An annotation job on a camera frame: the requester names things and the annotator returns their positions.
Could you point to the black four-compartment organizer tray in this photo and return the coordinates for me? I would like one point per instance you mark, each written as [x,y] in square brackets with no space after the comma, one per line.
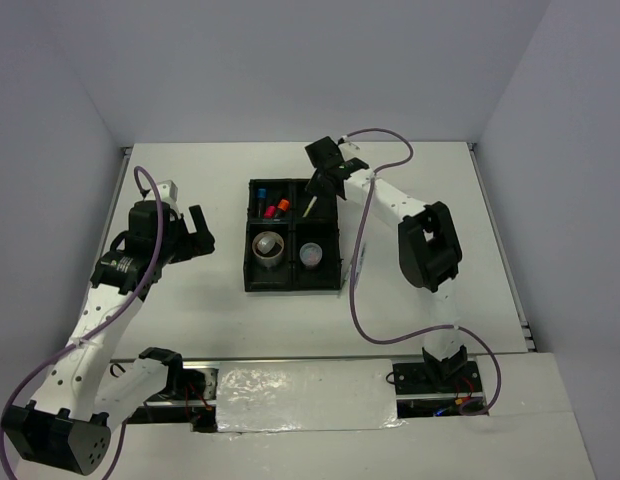
[321,227]

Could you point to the orange cap black highlighter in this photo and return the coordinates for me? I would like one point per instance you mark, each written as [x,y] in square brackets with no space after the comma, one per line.
[281,209]

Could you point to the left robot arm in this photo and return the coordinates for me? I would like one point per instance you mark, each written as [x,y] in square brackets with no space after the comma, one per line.
[68,422]

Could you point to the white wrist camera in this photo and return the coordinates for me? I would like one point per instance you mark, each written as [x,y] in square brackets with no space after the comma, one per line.
[344,142]
[168,192]

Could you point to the blue cap black highlighter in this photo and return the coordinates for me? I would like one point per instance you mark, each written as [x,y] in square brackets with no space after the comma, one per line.
[261,200]

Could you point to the clear jar of pins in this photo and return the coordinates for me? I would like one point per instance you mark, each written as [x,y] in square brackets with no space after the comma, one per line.
[310,255]

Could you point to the small clear tape roll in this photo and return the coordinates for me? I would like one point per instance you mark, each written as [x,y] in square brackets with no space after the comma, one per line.
[268,246]

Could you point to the large tape roll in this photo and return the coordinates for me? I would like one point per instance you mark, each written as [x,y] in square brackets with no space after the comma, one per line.
[272,262]

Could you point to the yellow felt tip pen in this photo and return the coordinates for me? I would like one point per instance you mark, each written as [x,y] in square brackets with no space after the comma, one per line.
[310,206]

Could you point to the blue felt tip pen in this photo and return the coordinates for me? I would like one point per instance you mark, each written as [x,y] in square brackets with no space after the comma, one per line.
[359,263]

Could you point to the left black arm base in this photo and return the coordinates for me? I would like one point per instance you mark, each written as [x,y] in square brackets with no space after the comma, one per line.
[192,402]

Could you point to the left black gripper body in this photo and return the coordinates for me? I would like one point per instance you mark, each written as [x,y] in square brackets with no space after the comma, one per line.
[177,245]

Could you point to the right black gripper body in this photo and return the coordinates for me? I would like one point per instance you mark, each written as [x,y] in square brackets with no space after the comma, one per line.
[329,197]

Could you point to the pink cap black highlighter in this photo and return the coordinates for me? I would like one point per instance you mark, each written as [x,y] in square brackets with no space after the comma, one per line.
[269,212]

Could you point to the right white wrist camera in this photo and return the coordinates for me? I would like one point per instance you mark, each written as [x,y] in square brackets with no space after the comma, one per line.
[344,142]

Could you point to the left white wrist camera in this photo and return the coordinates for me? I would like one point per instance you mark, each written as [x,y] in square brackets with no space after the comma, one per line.
[168,192]

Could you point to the green felt tip pen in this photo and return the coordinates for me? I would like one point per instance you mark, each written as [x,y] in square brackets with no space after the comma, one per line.
[347,272]

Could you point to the silver foil cover plate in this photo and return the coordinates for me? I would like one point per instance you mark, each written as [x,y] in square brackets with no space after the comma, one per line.
[300,396]

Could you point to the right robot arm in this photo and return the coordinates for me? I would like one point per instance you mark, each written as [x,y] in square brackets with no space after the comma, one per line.
[429,251]

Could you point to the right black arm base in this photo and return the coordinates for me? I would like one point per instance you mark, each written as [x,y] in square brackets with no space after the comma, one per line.
[418,397]

